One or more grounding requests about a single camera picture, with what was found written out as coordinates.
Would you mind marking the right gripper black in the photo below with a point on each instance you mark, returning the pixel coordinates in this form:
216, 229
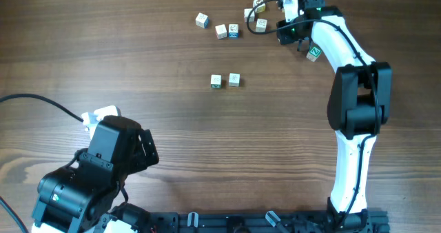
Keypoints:
283, 39

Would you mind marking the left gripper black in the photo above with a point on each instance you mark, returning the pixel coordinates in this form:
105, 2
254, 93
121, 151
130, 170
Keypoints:
138, 162

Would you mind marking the green Z wooden block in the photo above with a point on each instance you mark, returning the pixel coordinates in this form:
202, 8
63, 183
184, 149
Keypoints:
313, 53

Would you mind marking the red striped wooden block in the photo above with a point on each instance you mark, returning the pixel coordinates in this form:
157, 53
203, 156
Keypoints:
234, 79

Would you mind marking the green bottom wooden block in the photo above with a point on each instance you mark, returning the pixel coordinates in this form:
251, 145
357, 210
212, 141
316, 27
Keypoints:
216, 81

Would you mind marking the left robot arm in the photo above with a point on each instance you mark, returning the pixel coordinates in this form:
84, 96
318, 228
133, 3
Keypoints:
75, 196

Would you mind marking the yellow picture wooden block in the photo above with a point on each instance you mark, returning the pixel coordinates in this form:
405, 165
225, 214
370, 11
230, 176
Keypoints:
259, 6

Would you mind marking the red N wooden block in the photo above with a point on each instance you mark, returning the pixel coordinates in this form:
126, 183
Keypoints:
261, 25

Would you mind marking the plain white wooden block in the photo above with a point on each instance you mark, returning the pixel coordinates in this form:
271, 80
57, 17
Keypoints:
249, 15

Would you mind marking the blue picture wooden block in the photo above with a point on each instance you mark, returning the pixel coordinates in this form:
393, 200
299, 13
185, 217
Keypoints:
233, 31

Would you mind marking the wooden block with red side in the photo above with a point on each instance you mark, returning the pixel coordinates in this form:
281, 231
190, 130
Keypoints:
221, 31

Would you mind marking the blue edged far-left block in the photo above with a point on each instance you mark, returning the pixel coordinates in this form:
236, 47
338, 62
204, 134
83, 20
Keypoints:
202, 20

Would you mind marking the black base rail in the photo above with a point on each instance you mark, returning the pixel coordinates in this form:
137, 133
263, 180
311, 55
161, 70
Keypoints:
307, 221

